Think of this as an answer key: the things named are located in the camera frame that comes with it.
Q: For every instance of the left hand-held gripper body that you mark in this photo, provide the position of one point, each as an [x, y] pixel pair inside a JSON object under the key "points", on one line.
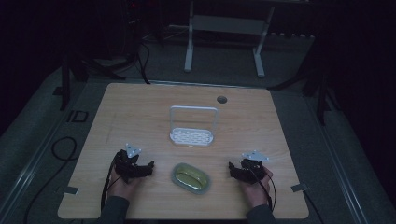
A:
{"points": [[129, 163]]}

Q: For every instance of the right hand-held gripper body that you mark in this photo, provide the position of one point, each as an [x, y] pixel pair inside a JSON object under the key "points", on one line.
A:
{"points": [[250, 168]]}

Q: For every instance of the yellow soap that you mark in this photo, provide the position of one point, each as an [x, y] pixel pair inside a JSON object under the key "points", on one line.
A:
{"points": [[190, 178]]}

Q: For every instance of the person's left hand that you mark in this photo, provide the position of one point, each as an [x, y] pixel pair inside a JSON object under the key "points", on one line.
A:
{"points": [[123, 185]]}

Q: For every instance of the person's right hand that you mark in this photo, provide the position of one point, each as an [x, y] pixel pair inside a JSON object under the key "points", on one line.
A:
{"points": [[257, 189]]}

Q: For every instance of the grey tape strip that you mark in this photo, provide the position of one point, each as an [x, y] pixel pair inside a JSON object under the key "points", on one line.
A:
{"points": [[299, 187], [70, 190]]}

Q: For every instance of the black tripod stand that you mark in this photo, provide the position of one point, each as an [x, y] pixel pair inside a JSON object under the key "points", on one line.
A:
{"points": [[77, 71], [317, 87]]}

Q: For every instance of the white metal desk frame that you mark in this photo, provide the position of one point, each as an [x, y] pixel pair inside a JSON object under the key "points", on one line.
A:
{"points": [[227, 34]]}

